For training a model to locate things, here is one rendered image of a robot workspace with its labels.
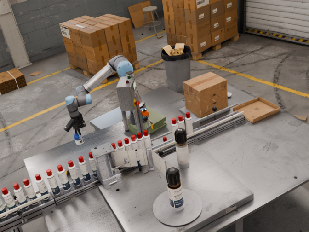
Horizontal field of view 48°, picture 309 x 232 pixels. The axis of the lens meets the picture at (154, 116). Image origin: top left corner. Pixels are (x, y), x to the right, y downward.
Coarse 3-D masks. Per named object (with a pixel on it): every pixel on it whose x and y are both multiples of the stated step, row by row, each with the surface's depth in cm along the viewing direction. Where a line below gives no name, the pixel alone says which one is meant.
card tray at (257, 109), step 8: (240, 104) 312; (248, 104) 317; (256, 104) 315; (264, 104) 313; (272, 104) 307; (248, 112) 306; (256, 112) 304; (264, 112) 302; (272, 112) 297; (248, 120) 295; (256, 120) 291
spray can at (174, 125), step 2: (172, 118) 267; (174, 118) 266; (172, 120) 265; (174, 120) 264; (172, 122) 266; (174, 122) 265; (176, 122) 267; (172, 124) 267; (174, 124) 266; (176, 124) 266; (172, 126) 266; (174, 126) 266; (176, 126) 266; (172, 128) 268; (174, 128) 267; (176, 128) 267; (172, 130) 269; (174, 130) 268; (172, 132) 270; (174, 132) 269; (172, 134) 272; (174, 136) 271; (174, 138) 272; (174, 140) 273
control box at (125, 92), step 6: (120, 78) 247; (126, 78) 246; (132, 78) 246; (120, 84) 239; (126, 84) 238; (120, 90) 237; (126, 90) 236; (132, 90) 241; (120, 96) 239; (126, 96) 239; (132, 96) 240; (120, 102) 242; (126, 102) 241; (132, 102) 241; (120, 108) 244; (126, 108) 244; (132, 108) 243
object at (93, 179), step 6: (234, 114) 298; (228, 120) 291; (204, 126) 288; (216, 126) 286; (204, 132) 281; (162, 144) 275; (174, 144) 273; (162, 150) 268; (120, 168) 256; (90, 180) 249; (72, 186) 246; (78, 186) 246; (66, 192) 242; (54, 198) 239
